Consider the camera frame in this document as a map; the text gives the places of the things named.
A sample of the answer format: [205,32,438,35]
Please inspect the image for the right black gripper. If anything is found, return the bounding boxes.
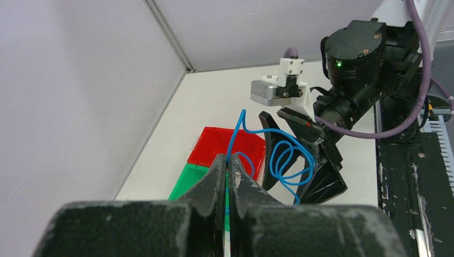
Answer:
[259,87,383,204]

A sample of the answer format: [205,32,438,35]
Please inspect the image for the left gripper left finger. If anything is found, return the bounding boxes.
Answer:
[33,154,226,256]

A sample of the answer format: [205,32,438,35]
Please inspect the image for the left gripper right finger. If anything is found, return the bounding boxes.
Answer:
[228,155,406,256]

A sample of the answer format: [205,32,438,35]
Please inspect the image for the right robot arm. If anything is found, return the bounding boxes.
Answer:
[251,1,453,204]

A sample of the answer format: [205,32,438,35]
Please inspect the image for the green plastic bin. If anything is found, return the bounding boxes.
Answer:
[168,163,231,233]

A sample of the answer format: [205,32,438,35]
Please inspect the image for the red plastic bin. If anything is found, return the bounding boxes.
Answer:
[187,127,265,180]

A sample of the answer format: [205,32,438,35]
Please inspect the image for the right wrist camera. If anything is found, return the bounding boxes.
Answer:
[251,47,315,122]

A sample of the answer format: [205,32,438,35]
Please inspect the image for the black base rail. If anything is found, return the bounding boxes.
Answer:
[376,119,453,256]

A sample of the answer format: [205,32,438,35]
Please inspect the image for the white cable duct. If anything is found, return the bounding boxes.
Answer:
[422,115,453,194]

